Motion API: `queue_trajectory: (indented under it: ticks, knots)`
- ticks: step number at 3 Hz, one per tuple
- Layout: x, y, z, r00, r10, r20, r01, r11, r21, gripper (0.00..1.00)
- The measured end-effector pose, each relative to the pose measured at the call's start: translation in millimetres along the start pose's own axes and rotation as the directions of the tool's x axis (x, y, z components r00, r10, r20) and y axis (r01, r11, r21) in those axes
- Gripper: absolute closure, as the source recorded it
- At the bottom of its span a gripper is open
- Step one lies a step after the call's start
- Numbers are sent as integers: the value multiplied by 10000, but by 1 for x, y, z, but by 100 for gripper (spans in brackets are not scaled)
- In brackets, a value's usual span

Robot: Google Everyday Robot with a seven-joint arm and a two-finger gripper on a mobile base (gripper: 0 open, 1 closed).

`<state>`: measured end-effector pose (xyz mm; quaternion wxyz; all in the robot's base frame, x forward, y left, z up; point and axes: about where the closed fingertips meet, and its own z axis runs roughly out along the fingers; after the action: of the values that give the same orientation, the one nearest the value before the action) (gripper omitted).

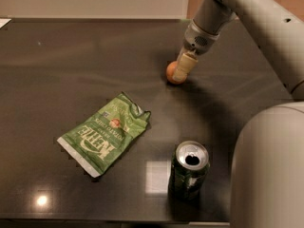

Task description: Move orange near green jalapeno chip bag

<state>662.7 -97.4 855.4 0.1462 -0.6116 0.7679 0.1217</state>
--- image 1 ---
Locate orange fruit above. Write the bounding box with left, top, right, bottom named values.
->
left=166, top=61, right=186, bottom=85

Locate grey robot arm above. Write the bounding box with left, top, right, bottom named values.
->
left=167, top=0, right=304, bottom=228

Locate green jalapeno chip bag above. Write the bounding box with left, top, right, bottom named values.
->
left=57, top=92, right=151, bottom=178

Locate green soda can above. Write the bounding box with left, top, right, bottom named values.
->
left=168, top=141, right=210, bottom=200

